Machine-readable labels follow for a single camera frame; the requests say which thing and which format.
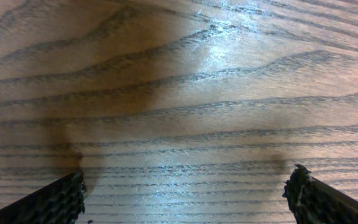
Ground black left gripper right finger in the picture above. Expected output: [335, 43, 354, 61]
[282, 164, 358, 224]

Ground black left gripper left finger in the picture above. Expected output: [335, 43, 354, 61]
[0, 170, 86, 224]

